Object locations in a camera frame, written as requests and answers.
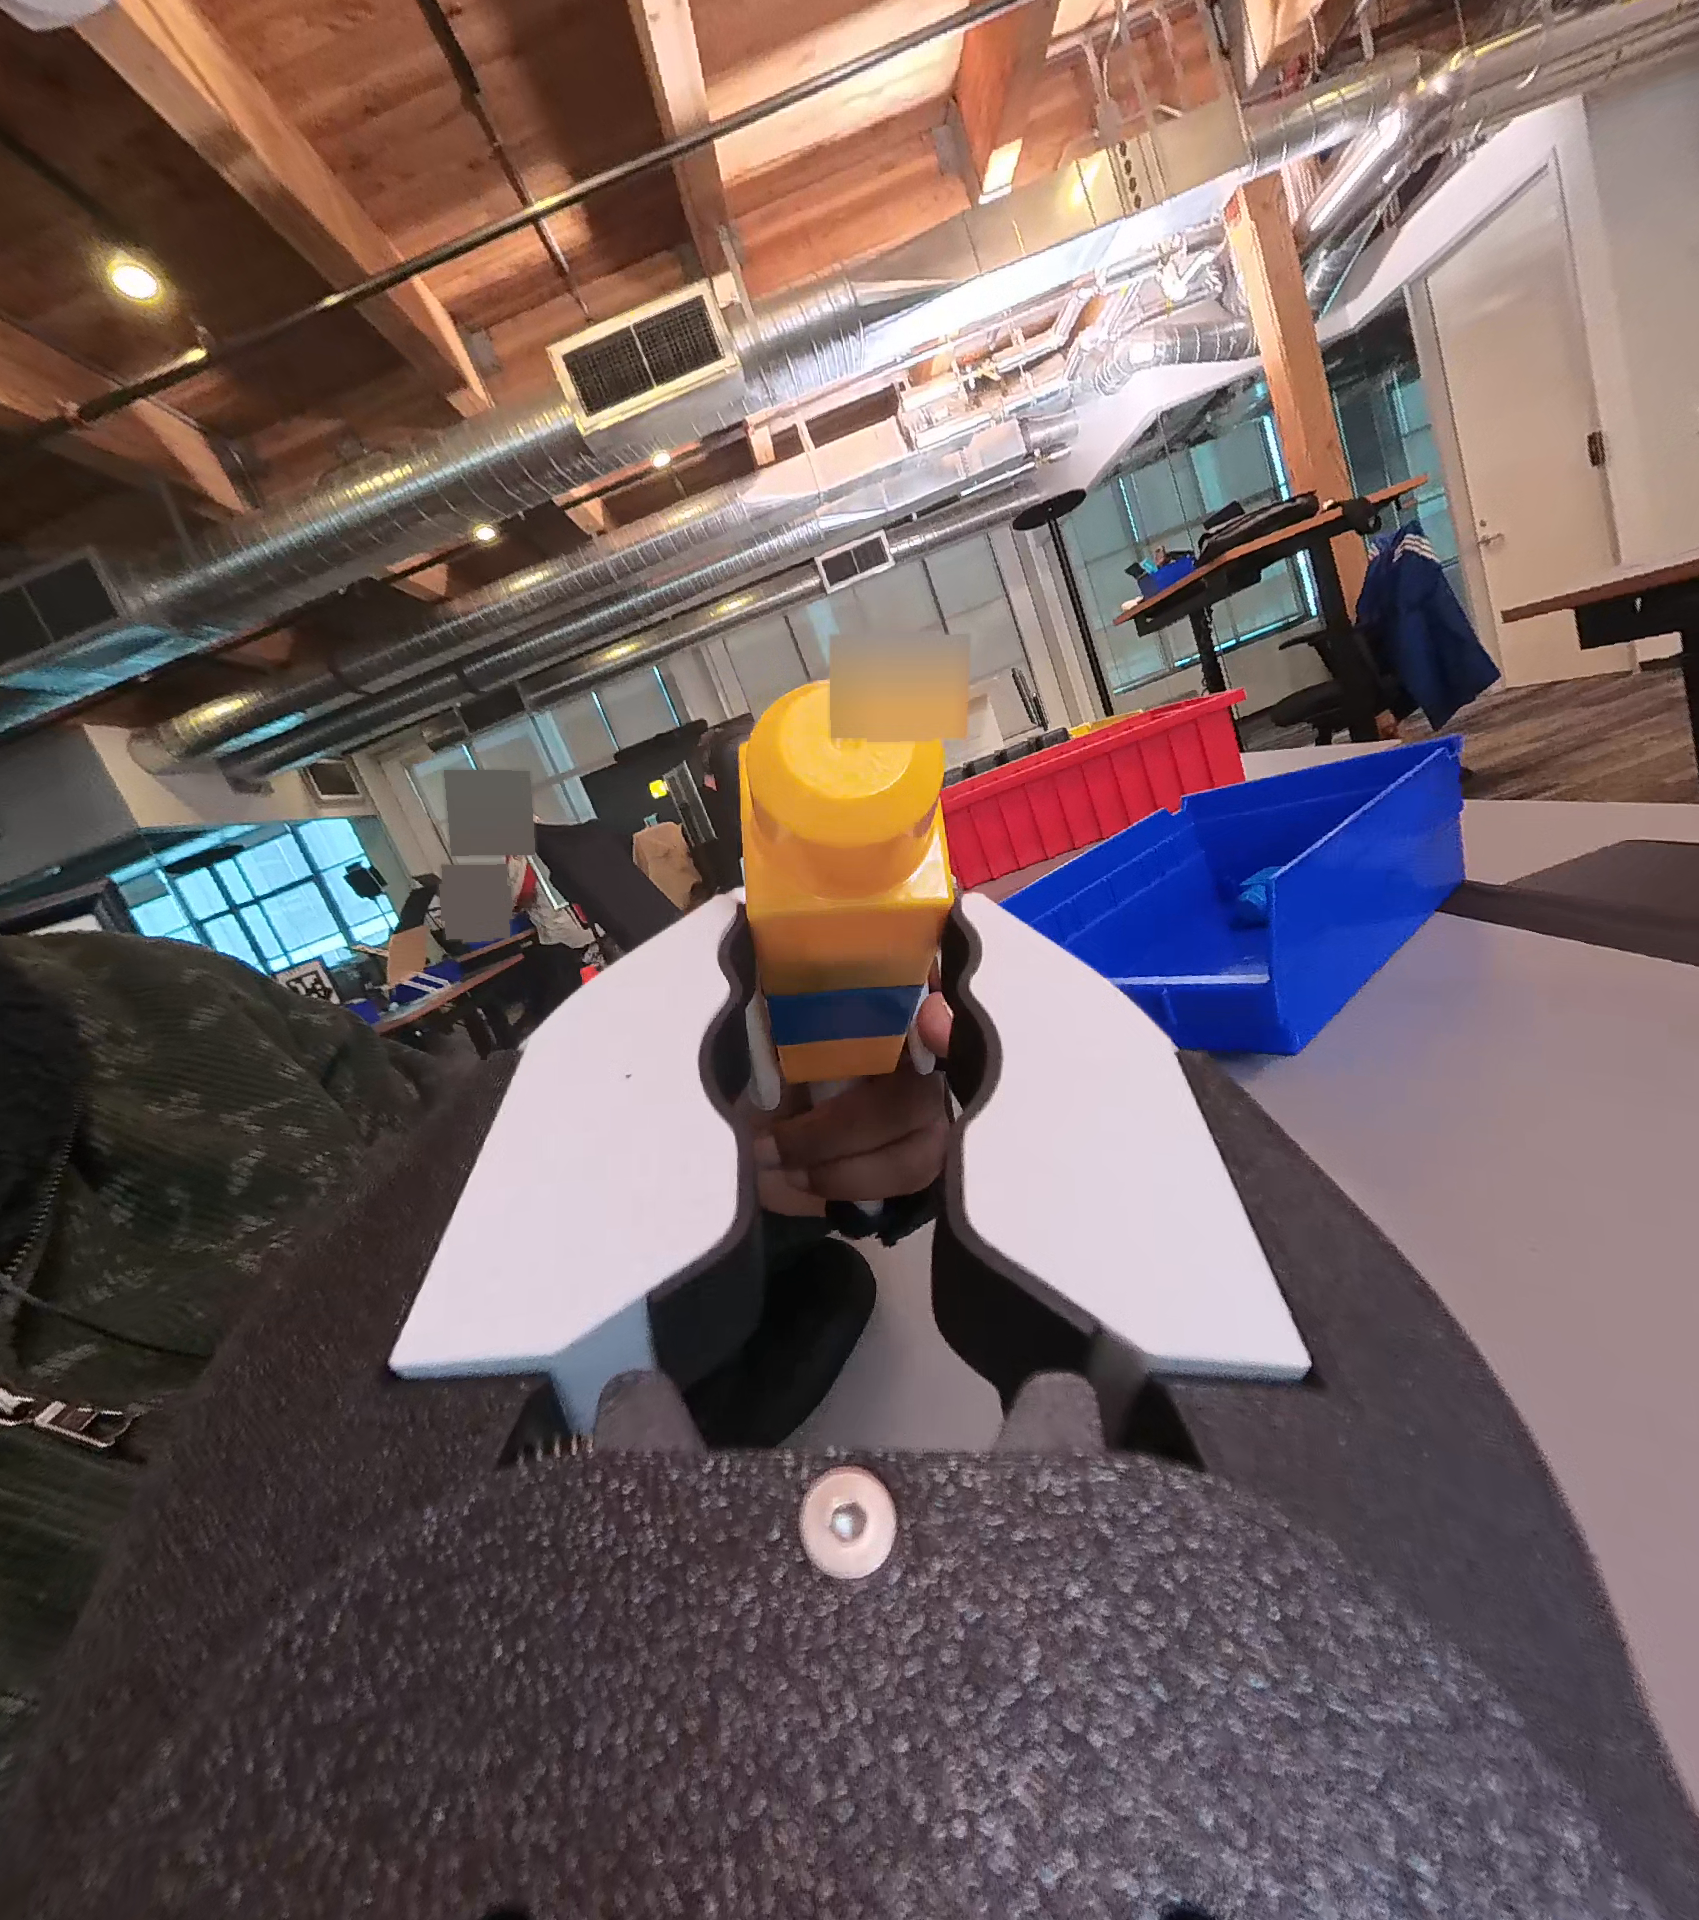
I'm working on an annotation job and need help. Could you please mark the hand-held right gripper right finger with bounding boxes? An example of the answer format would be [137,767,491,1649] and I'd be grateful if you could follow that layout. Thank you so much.
[932,894,1314,1442]

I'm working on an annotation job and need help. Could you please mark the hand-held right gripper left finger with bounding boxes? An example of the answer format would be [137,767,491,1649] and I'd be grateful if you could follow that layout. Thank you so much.
[389,897,769,1458]

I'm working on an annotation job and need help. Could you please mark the yellow mega block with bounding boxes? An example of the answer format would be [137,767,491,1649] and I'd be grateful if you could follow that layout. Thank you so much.
[741,682,956,1000]
[783,1034,912,1086]

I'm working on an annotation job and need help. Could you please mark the blue plastic bin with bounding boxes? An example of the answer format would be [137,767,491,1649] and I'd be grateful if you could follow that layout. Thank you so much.
[1002,734,1466,1056]

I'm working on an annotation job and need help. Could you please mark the person's left hand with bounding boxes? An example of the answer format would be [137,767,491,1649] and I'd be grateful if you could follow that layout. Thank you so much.
[753,991,956,1219]

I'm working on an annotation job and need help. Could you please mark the black textured pad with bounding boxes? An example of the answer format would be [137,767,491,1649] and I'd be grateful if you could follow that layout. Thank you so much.
[685,1245,882,1450]

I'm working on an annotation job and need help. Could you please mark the brown paper bag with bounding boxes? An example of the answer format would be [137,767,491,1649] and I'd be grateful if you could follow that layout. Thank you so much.
[635,823,703,918]

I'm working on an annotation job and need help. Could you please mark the black flat panel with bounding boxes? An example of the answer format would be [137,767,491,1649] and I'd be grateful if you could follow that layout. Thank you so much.
[527,816,687,954]

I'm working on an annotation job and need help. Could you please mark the red plastic bin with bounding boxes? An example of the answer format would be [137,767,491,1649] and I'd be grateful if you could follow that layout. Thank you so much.
[940,691,1248,889]

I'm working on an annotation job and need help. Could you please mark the black office chair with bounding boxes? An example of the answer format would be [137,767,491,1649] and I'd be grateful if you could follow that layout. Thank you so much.
[1276,623,1406,749]

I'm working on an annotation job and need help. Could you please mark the blue jacket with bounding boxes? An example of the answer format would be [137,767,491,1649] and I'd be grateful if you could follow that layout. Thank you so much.
[1356,525,1504,734]

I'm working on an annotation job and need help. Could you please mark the black bag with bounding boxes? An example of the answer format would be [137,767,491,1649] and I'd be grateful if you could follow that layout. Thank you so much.
[1198,495,1376,560]

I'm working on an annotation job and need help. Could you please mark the white ceiling air vent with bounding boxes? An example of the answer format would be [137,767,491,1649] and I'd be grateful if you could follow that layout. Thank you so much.
[551,283,743,435]

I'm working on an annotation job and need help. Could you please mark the wooden desk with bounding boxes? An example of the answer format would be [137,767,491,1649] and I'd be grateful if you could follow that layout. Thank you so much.
[1502,541,1699,809]

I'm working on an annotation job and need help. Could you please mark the wooden pillar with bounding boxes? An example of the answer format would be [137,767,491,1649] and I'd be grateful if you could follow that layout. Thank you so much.
[1224,181,1368,520]

